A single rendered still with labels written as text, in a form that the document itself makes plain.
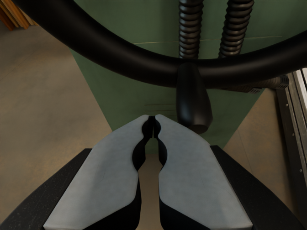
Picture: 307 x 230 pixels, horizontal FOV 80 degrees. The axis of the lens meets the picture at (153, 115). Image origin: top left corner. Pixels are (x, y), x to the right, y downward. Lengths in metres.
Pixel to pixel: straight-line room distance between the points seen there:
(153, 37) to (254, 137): 0.75
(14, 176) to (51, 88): 0.51
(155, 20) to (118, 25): 0.07
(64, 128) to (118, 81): 0.65
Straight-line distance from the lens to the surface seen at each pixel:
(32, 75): 1.41
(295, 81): 0.99
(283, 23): 0.42
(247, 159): 0.93
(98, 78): 0.45
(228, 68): 0.18
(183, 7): 0.20
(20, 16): 1.86
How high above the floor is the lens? 0.81
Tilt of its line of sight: 58 degrees down
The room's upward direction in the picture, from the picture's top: 6 degrees counter-clockwise
